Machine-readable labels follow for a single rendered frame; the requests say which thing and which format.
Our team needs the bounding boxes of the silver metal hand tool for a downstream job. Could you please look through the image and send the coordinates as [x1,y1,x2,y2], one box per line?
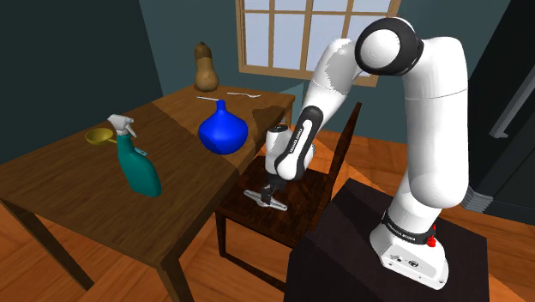
[243,189,290,212]

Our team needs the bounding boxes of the dark wooden chair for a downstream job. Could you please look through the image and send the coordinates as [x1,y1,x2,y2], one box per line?
[213,101,364,293]

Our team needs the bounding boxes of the blue round vase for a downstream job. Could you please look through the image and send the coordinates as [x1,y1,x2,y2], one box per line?
[197,99,249,156]

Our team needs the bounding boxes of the dark robot stand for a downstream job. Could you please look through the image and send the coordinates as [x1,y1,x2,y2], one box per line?
[283,177,491,302]

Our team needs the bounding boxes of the brown butternut squash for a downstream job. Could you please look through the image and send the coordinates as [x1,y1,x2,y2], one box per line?
[193,41,220,94]

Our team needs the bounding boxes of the teal spray bottle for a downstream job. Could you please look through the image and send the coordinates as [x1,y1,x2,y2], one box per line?
[107,113,163,199]

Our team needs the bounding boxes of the wooden framed window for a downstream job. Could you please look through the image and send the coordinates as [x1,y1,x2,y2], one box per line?
[234,0,403,88]

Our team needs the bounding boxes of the yellow measuring scoop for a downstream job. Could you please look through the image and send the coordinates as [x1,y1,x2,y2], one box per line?
[84,127,118,147]

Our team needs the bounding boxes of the brown wooden table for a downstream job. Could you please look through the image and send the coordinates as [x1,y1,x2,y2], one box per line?
[0,84,297,302]

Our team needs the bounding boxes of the dark cabinet with grey handle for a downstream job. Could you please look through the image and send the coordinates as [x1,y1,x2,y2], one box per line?
[460,0,535,214]

